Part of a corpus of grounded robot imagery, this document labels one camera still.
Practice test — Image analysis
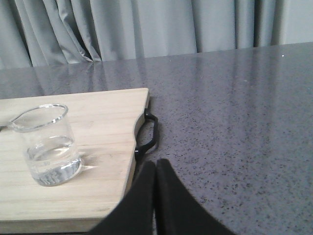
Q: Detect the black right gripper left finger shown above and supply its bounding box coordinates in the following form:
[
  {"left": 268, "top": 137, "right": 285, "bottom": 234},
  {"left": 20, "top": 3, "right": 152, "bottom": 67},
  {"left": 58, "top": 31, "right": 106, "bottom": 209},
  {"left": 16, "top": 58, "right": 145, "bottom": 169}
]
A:
[{"left": 88, "top": 161, "right": 156, "bottom": 235}]

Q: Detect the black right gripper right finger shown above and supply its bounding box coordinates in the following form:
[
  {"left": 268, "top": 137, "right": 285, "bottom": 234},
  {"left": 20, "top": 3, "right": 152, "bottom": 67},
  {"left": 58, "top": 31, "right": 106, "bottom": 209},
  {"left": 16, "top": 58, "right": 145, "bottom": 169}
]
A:
[{"left": 155, "top": 159, "right": 234, "bottom": 235}]

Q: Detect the clear glass measuring beaker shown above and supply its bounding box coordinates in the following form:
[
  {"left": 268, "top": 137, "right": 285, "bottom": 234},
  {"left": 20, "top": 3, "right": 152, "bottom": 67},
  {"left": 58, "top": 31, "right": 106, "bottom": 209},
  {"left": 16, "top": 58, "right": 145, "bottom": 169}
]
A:
[{"left": 8, "top": 103, "right": 83, "bottom": 187}]

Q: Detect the light wooden cutting board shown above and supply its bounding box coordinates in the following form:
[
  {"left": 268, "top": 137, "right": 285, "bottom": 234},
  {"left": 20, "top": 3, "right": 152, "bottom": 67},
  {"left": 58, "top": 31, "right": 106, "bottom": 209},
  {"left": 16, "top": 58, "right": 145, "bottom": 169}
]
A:
[{"left": 0, "top": 88, "right": 149, "bottom": 234}]

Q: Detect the grey pleated curtain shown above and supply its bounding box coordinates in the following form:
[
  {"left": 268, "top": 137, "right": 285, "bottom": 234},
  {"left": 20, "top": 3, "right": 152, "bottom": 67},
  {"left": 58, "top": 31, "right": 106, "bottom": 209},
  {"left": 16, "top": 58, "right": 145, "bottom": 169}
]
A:
[{"left": 0, "top": 0, "right": 313, "bottom": 69}]

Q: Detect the black cutting board handle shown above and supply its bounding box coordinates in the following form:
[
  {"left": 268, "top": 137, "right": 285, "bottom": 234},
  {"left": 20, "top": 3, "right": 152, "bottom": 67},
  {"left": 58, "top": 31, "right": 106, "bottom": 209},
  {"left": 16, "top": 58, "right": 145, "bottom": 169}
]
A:
[{"left": 135, "top": 109, "right": 159, "bottom": 156}]

